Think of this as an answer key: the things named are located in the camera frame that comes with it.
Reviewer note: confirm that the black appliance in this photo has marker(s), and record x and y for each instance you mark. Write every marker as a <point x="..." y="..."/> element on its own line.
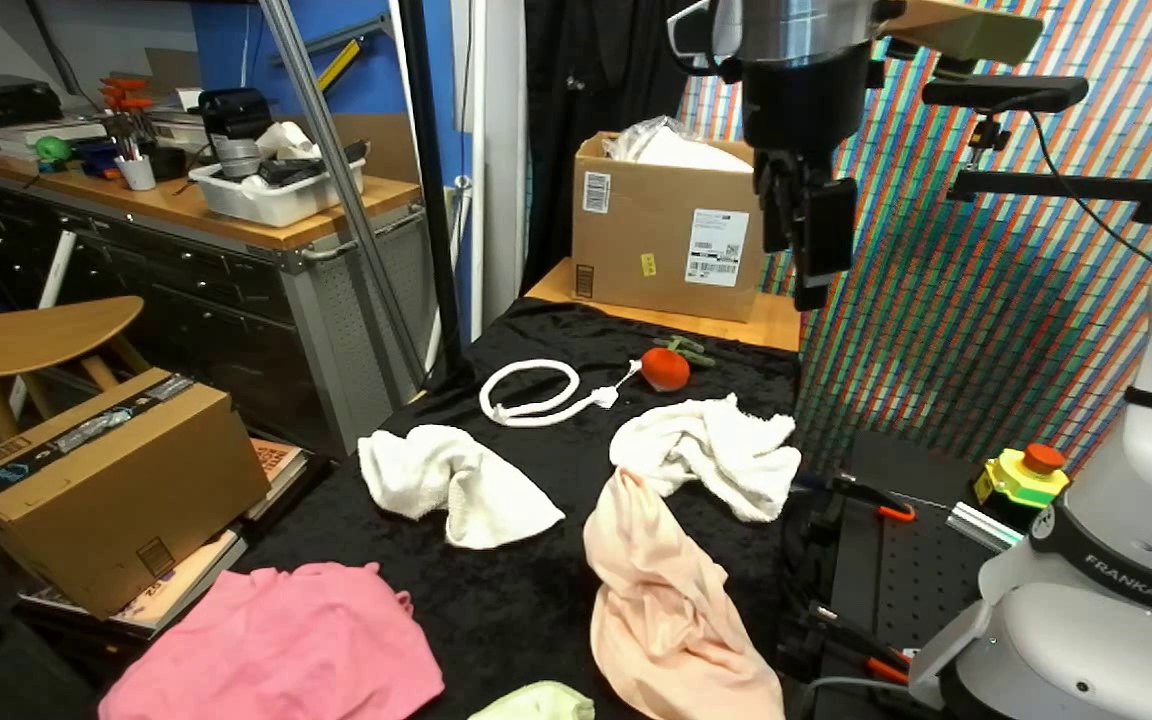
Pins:
<point x="236" y="124"/>

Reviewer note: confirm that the green object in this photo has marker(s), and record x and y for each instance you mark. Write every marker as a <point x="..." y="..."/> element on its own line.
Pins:
<point x="48" y="154"/>

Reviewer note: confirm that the black velvet tablecloth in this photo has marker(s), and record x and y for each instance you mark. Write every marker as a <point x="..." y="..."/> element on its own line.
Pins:
<point x="510" y="600"/>

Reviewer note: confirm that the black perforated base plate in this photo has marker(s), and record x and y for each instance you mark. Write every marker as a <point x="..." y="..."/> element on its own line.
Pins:
<point x="919" y="585"/>

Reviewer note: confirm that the yellow black level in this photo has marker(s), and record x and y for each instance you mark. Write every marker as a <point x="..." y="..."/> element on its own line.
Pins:
<point x="343" y="64"/>

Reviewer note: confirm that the black stereo camera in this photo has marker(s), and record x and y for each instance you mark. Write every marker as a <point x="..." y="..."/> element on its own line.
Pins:
<point x="1003" y="94"/>

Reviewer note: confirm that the pink cloth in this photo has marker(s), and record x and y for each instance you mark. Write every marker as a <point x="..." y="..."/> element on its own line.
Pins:
<point x="271" y="647"/>

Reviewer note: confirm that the cardboard box with shipping label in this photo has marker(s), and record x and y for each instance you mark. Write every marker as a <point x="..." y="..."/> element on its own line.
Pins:
<point x="658" y="240"/>

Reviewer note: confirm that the white cup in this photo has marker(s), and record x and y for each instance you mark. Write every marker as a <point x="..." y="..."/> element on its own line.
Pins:
<point x="139" y="174"/>

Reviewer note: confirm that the white plastic bag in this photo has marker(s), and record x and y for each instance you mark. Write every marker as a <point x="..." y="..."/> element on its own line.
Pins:
<point x="678" y="146"/>

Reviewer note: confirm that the black metal pole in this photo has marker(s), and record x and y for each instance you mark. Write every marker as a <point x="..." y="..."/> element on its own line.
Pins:
<point x="424" y="202"/>

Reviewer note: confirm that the light green cloth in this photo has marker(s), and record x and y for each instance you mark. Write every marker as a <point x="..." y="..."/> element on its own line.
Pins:
<point x="538" y="702"/>

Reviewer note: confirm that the silver metal cylinder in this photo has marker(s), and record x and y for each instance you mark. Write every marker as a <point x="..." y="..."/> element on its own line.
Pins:
<point x="980" y="526"/>

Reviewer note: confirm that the cardboard box with black tape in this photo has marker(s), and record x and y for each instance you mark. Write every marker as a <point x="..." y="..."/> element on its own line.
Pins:
<point x="111" y="493"/>

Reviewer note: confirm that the black curtain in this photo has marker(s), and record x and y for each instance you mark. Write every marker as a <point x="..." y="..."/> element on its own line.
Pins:
<point x="588" y="106"/>

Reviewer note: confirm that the white terry towel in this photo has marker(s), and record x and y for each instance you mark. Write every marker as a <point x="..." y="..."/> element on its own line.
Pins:
<point x="459" y="484"/>
<point x="720" y="453"/>

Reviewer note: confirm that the orange plush toy green leaves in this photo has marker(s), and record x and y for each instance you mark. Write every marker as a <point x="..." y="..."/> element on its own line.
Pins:
<point x="662" y="371"/>

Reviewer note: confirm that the wooden board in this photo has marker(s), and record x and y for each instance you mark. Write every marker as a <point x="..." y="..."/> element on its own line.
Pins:
<point x="748" y="327"/>

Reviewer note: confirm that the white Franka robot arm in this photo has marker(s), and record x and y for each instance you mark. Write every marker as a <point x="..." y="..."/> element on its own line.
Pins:
<point x="1136" y="626"/>

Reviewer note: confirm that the wooden top workbench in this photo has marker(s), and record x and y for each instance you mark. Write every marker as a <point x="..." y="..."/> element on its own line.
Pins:
<point x="201" y="280"/>

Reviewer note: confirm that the white plastic bin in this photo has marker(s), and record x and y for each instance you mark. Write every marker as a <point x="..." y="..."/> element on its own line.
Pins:
<point x="271" y="197"/>

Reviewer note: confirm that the silver metal pole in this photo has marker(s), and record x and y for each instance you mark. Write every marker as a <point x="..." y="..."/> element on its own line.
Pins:
<point x="337" y="174"/>

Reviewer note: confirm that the yellow red emergency stop button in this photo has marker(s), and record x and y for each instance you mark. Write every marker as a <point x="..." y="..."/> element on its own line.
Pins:
<point x="1023" y="478"/>

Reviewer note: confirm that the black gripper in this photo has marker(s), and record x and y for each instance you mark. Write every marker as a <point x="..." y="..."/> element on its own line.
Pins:
<point x="802" y="120"/>

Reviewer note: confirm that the peach cloth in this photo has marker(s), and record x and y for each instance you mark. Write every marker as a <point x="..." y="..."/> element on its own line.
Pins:
<point x="662" y="600"/>

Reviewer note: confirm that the wooden stool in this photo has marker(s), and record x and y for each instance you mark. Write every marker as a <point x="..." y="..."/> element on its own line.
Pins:
<point x="30" y="334"/>

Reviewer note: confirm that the orange object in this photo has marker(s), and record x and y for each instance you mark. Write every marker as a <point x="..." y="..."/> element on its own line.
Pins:
<point x="125" y="94"/>

